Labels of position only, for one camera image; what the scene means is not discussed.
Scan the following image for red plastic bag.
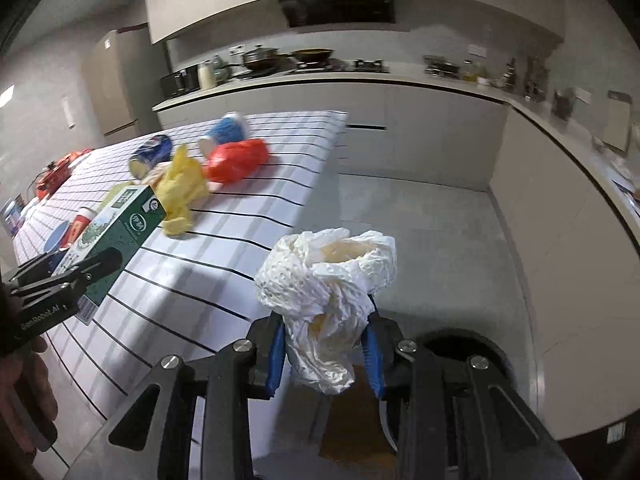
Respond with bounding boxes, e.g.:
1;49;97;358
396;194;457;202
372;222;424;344
202;139;271;184

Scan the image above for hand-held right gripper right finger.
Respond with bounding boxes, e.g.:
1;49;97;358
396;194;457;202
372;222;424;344
362;297;583;480

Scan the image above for red and white cup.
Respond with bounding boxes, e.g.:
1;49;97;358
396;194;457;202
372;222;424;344
65;205;96;248

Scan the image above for blue round lid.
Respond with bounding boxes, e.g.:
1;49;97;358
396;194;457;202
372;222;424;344
44;222;71;263

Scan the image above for beige refrigerator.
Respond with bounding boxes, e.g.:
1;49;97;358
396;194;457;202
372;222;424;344
82;27;161;136

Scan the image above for yellow plastic bag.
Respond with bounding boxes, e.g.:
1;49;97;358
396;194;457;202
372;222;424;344
155;144;211;238

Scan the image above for gas stove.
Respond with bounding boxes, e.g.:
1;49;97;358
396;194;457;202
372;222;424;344
240;59;391;77

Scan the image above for green drink carton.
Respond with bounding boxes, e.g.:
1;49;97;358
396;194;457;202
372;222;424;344
62;185;167;325

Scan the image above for white cutting board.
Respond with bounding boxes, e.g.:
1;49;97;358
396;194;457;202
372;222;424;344
602;91;633;153

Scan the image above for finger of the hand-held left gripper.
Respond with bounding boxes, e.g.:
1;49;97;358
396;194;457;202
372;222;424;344
7;248;125;312
4;253;67;287

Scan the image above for steel dish rack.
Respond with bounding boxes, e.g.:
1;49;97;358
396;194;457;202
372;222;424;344
425;55;461;77

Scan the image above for dark utensil holder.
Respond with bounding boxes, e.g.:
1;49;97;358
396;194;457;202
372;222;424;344
552;89;576;121

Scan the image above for grey base cabinets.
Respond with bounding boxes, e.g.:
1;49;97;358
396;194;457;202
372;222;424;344
157;80;640;441

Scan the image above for black range hood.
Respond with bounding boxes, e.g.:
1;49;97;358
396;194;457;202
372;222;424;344
267;0;397;28

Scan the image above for blue printed box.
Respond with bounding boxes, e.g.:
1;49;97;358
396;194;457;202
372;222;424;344
0;199;23;235

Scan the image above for steel pot with lid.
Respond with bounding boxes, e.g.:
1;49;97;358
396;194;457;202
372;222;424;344
242;45;281;71

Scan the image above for kitchen countertop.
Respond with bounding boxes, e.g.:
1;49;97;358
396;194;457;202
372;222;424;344
152;67;640;251

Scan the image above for person's left hand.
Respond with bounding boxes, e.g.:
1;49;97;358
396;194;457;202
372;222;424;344
0;340;52;480

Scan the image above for pale green packet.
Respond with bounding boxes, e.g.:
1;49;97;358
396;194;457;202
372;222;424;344
97;182;136;211

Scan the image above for brown floor mat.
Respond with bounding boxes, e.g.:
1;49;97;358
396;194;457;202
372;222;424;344
320;365;401;461

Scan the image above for black wok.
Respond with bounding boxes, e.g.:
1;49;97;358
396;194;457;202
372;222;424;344
290;47;335;66

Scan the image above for black countertop appliance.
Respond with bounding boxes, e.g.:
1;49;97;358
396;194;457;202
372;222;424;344
160;66;201;97

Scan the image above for white grid tablecloth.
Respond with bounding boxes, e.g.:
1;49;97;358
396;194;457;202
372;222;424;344
12;110;351;466

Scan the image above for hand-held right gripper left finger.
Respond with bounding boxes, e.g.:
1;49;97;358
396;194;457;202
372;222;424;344
97;311;288;480

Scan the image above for grey upper cabinets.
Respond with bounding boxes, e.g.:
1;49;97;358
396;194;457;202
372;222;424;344
144;0;566;46

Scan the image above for blue soda can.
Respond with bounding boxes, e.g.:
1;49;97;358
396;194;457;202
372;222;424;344
129;134;173;178

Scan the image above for red patterned bag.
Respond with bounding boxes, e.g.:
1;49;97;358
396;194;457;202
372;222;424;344
35;149;93;198

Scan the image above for white plastic bag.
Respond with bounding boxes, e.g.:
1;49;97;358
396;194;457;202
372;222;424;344
255;227;398;396

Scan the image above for blue and white bottle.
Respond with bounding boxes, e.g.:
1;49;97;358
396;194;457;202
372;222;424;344
199;112;249;158

